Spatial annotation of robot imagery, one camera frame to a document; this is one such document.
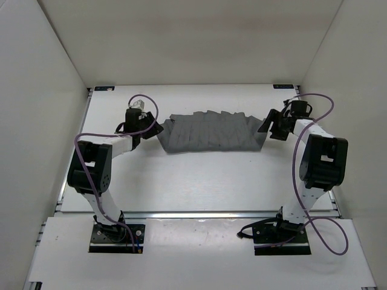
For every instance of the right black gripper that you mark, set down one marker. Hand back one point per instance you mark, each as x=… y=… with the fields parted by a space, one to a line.
x=273 y=116

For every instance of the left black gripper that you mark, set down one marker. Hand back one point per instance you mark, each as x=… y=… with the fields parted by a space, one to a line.
x=156 y=129

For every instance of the grey pleated skirt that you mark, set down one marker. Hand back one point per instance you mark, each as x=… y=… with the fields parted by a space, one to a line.
x=211 y=132

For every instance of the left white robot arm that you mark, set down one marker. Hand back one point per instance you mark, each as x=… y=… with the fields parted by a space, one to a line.
x=91 y=164

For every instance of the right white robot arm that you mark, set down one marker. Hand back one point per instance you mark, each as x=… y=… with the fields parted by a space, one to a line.
x=322 y=167

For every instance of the blue table label right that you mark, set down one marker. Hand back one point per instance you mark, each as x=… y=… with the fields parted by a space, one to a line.
x=283 y=86

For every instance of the blue table label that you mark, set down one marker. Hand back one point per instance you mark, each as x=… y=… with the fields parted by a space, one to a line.
x=104 y=88
x=283 y=86

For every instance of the blue table label left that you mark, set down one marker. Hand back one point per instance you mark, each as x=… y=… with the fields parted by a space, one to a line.
x=104 y=88

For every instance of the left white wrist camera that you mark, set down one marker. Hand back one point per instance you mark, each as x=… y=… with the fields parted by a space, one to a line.
x=139 y=104

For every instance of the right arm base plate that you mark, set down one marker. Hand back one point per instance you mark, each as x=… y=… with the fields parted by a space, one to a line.
x=268 y=241

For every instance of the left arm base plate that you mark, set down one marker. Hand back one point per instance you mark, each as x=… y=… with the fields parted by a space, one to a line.
x=113 y=240

